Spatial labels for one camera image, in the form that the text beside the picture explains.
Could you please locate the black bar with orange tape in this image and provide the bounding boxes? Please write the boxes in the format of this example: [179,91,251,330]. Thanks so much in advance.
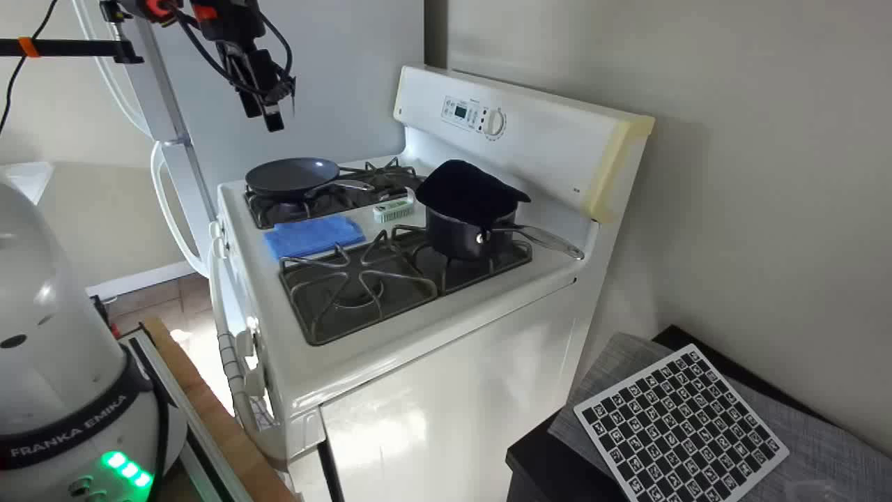
[0,33,147,67]

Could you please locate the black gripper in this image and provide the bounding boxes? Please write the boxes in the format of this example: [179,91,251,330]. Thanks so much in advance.
[218,38,297,134]

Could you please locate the white oven door handle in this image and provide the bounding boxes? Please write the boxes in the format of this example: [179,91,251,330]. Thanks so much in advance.
[212,222,280,441]

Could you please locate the small white green sponge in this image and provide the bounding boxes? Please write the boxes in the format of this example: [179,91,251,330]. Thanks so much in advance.
[371,197,416,224]

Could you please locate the white gas stove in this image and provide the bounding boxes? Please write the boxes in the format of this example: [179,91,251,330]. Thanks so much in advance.
[208,65,658,502]

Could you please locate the white refrigerator handle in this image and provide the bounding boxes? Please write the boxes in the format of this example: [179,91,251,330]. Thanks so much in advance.
[147,138,218,280]

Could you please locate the thin black cable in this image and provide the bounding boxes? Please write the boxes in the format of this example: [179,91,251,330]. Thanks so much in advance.
[0,0,62,134]

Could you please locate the wooden plank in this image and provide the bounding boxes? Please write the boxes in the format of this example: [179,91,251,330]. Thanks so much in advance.
[135,319,301,502]

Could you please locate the black cloth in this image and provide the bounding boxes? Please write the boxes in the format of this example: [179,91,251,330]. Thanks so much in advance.
[413,159,531,233]

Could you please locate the blue striped towel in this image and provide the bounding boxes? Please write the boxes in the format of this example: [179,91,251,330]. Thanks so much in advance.
[262,215,367,265]

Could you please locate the black side table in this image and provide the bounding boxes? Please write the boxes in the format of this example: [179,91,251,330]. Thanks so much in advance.
[503,323,892,502]

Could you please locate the dark grey frying pan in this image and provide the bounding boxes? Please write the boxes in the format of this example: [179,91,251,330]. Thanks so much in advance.
[241,155,343,201]

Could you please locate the black saucepan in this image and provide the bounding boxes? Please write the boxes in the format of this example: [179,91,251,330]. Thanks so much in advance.
[423,204,523,265]

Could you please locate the black white calibration board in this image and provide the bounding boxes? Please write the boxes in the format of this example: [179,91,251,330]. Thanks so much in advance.
[570,343,792,502]

